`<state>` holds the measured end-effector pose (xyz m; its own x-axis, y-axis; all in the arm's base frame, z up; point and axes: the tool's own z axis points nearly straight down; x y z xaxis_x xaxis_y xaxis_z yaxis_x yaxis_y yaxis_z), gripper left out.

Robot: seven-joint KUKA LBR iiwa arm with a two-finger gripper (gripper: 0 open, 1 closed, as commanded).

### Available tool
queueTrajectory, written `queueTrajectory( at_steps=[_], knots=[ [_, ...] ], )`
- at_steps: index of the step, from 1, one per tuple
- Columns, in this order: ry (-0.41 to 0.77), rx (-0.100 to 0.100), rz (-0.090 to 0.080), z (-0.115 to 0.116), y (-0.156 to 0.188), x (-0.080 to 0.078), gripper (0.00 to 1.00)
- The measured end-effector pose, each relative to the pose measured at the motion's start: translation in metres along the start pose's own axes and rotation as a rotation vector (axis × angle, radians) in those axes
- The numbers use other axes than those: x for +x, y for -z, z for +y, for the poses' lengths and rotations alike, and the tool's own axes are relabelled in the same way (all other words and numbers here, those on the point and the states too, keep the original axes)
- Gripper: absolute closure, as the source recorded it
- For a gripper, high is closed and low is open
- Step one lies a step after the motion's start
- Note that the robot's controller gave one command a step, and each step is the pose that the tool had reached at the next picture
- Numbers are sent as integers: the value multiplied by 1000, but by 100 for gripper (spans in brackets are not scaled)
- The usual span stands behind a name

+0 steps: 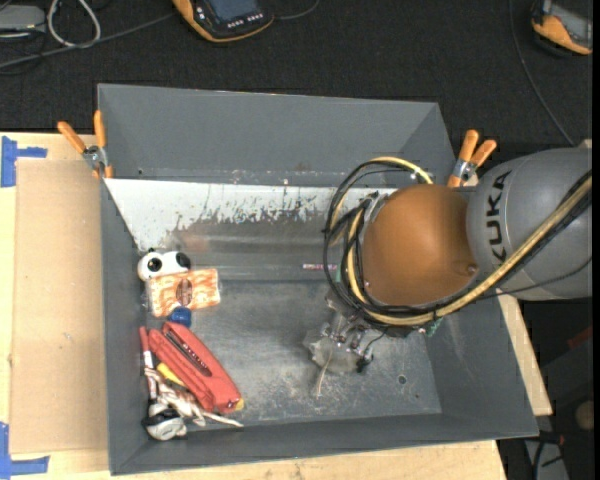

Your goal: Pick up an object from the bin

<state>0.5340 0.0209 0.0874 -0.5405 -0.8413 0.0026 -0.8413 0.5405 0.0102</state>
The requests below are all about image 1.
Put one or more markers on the red stapler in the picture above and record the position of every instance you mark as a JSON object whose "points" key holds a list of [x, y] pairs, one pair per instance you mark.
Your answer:
{"points": [[195, 363]]}

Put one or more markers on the white and brown toy animal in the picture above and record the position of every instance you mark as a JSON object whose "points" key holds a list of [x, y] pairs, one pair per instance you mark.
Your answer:
{"points": [[180, 402]]}

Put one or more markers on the grey metal bin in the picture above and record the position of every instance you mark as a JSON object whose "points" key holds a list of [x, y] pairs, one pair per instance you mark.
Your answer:
{"points": [[280, 133]]}

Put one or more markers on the yellow small thing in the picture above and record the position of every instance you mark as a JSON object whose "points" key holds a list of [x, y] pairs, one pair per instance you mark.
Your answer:
{"points": [[169, 374]]}

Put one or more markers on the white and black panda toy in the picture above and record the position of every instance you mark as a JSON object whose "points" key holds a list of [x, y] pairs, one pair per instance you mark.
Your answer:
{"points": [[155, 264]]}

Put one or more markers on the red marker pen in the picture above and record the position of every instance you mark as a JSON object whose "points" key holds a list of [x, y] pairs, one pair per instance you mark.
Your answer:
{"points": [[146, 348]]}

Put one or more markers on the blue ball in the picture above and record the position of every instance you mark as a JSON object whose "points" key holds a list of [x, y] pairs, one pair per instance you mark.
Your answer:
{"points": [[182, 317]]}

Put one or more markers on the orange and white patterned block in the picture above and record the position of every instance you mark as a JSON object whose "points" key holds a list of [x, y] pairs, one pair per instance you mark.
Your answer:
{"points": [[200, 288]]}

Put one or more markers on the brown cardboard board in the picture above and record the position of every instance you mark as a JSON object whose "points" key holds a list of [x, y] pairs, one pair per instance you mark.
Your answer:
{"points": [[55, 293]]}

